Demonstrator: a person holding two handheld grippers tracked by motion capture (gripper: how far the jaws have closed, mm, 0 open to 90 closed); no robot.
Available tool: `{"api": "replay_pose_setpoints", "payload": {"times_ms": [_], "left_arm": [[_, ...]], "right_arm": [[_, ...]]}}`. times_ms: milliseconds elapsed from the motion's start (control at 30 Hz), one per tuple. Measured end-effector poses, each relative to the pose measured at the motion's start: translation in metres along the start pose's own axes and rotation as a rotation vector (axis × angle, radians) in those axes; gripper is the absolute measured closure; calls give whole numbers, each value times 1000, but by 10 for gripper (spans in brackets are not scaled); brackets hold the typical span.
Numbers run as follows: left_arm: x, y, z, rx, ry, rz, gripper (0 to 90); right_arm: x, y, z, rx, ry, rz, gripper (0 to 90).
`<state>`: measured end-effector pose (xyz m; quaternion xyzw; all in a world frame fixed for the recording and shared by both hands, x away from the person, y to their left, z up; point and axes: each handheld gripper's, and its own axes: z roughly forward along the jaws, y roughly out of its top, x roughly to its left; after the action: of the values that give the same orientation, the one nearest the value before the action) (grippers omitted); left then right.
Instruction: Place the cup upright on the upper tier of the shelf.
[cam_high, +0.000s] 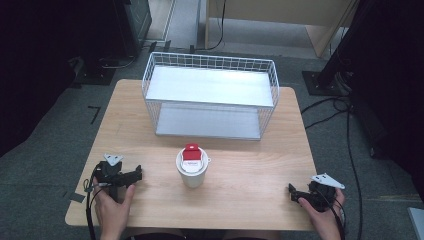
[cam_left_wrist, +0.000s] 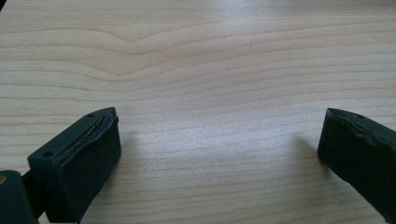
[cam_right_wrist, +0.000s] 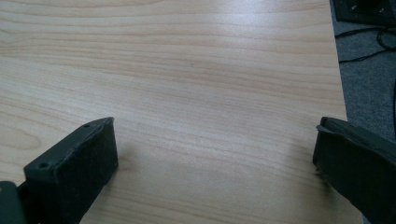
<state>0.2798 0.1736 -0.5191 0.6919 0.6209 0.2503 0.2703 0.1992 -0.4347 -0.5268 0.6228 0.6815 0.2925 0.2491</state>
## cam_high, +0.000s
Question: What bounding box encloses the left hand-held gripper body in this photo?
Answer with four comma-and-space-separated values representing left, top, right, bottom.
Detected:
93, 153, 135, 202

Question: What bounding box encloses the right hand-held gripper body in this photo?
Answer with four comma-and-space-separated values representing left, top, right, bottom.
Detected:
297, 172, 346, 213

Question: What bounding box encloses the white cup with red lid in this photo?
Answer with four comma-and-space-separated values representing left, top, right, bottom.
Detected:
175, 143, 212, 190

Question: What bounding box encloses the white wire shelf rack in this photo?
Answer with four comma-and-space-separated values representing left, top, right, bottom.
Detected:
141, 51, 281, 142

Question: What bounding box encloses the person's right hand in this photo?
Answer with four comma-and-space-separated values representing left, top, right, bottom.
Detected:
297, 187, 346, 240

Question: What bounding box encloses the person's left hand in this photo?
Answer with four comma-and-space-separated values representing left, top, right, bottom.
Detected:
92, 176, 137, 240

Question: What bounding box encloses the grey tape piece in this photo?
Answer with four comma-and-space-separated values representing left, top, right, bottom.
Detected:
69, 191, 87, 204

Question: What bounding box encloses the pale box corner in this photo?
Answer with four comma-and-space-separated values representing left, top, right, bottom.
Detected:
407, 206, 424, 240

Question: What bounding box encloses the dark curtain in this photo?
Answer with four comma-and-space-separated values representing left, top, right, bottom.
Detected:
0, 0, 116, 158
346, 0, 424, 203

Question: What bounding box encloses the black metal stand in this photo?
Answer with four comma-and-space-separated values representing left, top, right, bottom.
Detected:
301, 0, 371, 98

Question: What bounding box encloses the black cabinet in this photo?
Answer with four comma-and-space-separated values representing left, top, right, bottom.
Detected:
112, 0, 153, 58

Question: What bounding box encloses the light wooden furniture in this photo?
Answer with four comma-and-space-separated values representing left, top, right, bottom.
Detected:
203, 0, 362, 58

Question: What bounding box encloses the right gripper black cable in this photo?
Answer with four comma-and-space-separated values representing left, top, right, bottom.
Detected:
324, 193, 348, 240

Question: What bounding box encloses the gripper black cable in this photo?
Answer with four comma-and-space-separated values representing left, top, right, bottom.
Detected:
83, 163, 102, 240
324, 193, 348, 240

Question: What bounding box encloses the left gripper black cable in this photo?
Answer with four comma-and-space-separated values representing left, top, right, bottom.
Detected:
83, 163, 102, 240

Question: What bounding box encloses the long black floor cable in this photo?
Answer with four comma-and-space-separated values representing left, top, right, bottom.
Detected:
345, 105, 364, 240

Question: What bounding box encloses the black coiled floor cable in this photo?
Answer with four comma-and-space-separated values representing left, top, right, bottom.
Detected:
98, 53, 138, 70

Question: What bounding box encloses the black hanging cable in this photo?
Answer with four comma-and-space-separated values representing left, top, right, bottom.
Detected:
189, 0, 228, 54

